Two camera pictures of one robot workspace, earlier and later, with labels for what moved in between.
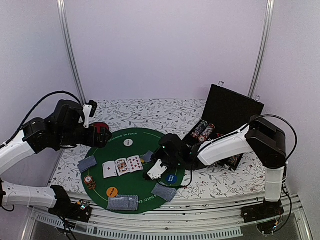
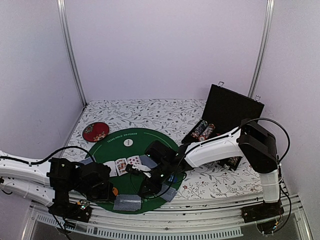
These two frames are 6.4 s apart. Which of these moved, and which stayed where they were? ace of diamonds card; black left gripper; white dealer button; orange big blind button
Moved: black left gripper
Stayed: orange big blind button; white dealer button; ace of diamonds card
